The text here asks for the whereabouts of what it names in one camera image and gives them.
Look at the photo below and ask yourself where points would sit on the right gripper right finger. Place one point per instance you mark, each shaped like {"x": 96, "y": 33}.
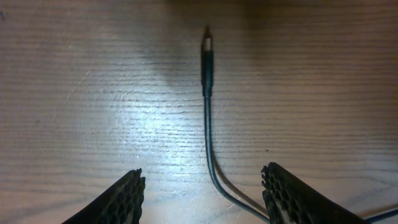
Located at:
{"x": 290, "y": 200}

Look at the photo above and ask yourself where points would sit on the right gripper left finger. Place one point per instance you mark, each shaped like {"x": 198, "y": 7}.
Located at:
{"x": 121, "y": 203}

